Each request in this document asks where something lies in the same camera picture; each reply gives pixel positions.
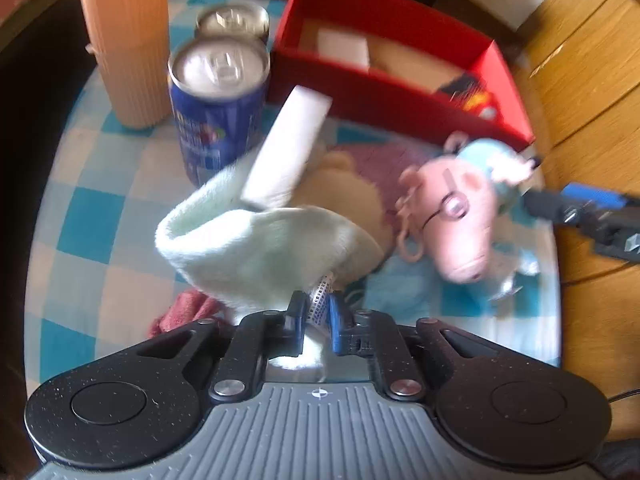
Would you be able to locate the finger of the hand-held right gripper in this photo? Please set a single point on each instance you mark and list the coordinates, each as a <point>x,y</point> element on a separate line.
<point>545,206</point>
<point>595,194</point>

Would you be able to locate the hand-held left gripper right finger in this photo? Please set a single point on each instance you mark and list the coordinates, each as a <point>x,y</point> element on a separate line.
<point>336,326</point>

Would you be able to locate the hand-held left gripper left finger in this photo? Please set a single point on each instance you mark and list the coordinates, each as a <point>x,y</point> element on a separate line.
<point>297,321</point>

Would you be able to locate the pink pig plush toy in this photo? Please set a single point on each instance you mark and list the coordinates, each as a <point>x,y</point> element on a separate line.
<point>460,220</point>

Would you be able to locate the light green fluffy sock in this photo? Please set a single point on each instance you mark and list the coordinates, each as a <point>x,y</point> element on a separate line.
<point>240,250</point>

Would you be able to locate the beige plush toy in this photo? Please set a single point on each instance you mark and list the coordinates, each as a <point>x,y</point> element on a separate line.
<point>345,195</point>

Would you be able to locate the purple knitted towel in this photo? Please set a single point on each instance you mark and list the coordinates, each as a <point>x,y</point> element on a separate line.
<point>395,160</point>

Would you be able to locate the white sponge block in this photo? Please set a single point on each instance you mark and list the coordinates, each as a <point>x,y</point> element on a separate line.
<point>285,145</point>
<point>345,47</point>

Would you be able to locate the red cardboard box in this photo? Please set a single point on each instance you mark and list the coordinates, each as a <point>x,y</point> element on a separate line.
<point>350,85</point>

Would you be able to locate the dark red cloth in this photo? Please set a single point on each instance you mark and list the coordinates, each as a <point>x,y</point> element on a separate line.
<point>180,310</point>

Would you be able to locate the black printed packet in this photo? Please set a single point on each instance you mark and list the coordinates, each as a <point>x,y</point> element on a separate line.
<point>470,92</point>

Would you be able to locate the blue drink can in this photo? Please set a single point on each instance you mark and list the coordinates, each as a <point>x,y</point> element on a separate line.
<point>215,125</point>

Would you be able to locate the blue white checkered tablecloth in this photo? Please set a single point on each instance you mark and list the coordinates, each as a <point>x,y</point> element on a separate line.
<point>100,210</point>

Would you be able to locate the dark drink can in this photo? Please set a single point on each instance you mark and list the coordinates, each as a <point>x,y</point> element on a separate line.
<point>232,20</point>

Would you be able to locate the orange ribbed cup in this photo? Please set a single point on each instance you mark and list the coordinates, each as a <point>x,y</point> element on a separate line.
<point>125,35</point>

